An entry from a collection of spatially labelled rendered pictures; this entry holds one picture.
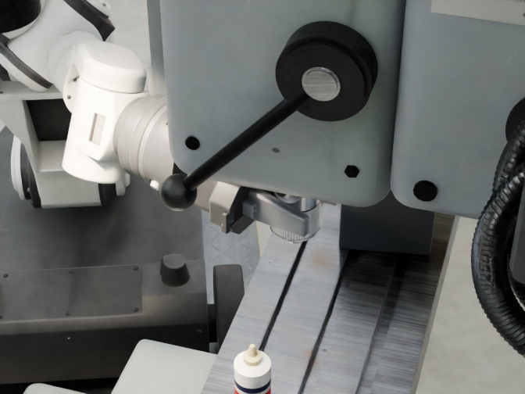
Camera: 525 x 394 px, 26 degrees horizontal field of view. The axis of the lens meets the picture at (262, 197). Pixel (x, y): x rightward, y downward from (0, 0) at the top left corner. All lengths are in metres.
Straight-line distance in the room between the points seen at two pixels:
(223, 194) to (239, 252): 1.24
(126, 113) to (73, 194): 0.88
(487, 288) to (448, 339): 1.98
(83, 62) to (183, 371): 0.48
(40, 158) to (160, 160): 0.88
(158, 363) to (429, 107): 0.74
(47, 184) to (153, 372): 0.60
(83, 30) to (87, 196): 0.67
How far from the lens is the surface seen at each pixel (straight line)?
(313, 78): 0.80
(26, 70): 1.36
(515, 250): 0.55
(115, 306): 1.88
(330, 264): 1.48
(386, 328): 1.42
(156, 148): 1.07
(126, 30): 3.76
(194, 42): 0.86
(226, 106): 0.88
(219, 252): 2.25
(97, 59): 1.13
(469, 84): 0.79
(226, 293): 1.88
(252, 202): 1.03
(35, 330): 1.88
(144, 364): 1.47
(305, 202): 1.02
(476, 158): 0.83
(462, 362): 2.63
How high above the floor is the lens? 1.89
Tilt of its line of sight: 39 degrees down
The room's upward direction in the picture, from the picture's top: straight up
